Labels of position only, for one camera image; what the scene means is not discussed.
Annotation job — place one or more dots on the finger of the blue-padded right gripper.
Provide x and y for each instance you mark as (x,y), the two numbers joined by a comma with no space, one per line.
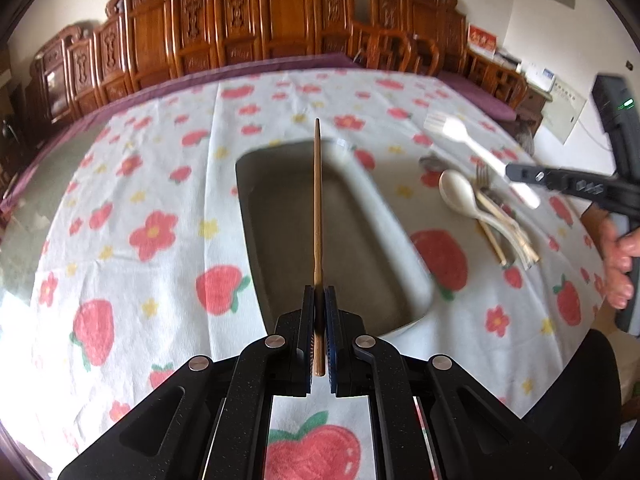
(429,419)

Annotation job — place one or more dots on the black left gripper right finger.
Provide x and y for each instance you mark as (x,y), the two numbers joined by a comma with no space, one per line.
(555,179)

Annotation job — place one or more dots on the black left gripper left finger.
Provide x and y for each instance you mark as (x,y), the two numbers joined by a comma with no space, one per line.
(209,420)

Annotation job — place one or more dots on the light bamboo chopstick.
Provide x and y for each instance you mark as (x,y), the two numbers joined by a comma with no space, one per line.
(510,223)

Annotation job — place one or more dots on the cream plastic fork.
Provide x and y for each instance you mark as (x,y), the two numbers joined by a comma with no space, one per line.
(453,129)

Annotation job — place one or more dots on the brown wooden chopstick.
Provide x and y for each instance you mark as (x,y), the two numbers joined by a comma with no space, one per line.
(317,268)

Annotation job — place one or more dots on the stainless steel fork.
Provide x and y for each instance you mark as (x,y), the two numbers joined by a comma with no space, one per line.
(482,179)

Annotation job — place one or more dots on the person's right hand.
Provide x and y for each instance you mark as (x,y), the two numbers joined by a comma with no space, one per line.
(617,252)

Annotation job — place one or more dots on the wooden side table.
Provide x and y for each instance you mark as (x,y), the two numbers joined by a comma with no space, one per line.
(529,111)

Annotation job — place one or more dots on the white device on side table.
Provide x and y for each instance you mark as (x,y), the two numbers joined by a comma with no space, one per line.
(538,76)

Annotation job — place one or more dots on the light wooden chopstick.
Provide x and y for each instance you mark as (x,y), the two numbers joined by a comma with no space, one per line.
(493,243)

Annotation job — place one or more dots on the cream plastic spoon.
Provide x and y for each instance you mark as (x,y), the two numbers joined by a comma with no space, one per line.
(459,195)

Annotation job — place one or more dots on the stainless steel spoon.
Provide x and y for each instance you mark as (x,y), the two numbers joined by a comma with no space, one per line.
(432,163)

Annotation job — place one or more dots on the red card box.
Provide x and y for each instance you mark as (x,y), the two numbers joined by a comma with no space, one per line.
(481,41)

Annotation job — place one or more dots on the strawberry flower tablecloth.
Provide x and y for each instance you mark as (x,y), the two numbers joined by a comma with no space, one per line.
(141,261)

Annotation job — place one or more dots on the metal rectangular tin box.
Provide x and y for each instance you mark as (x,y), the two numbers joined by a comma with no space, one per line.
(367,256)

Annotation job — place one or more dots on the carved wooden armchair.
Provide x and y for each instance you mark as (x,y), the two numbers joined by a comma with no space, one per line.
(441,34)

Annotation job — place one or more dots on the carved wooden long sofa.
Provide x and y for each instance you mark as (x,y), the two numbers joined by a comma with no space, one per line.
(143,43)

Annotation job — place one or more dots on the white wall panel box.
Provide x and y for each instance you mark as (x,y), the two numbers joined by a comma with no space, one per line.
(560,115)

